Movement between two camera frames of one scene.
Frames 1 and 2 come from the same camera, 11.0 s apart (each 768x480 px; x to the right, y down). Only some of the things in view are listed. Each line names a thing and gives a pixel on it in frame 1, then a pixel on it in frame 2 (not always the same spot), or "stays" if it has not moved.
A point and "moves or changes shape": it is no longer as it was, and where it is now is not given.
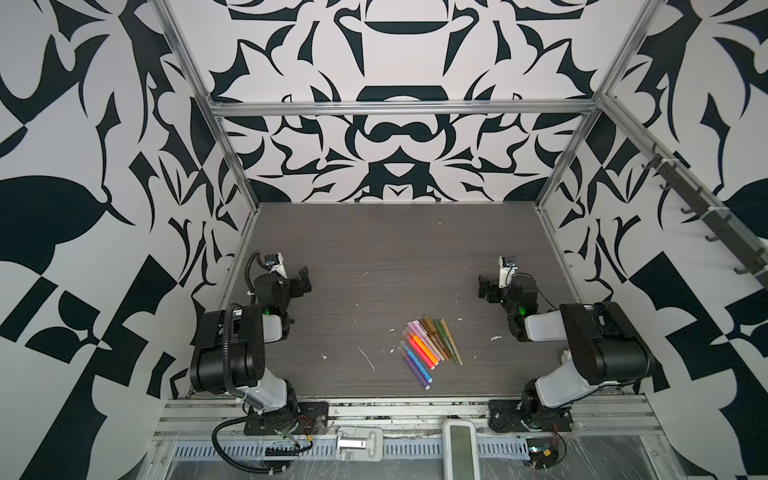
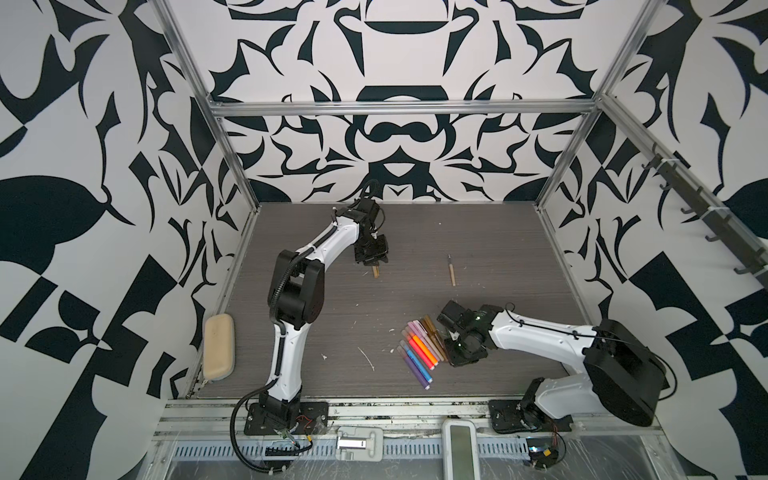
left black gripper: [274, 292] → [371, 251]
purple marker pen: [423, 381] stays
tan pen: [452, 342] moves or changes shape
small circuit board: [542, 452] stays
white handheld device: [460, 449] stays
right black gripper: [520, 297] → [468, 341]
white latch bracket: [363, 444] stays
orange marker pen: [424, 348] stays
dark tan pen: [432, 328] stays
